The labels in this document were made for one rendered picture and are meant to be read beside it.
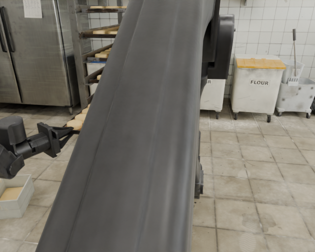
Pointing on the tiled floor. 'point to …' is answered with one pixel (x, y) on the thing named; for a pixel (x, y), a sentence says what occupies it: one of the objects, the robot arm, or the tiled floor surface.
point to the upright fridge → (34, 54)
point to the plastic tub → (11, 197)
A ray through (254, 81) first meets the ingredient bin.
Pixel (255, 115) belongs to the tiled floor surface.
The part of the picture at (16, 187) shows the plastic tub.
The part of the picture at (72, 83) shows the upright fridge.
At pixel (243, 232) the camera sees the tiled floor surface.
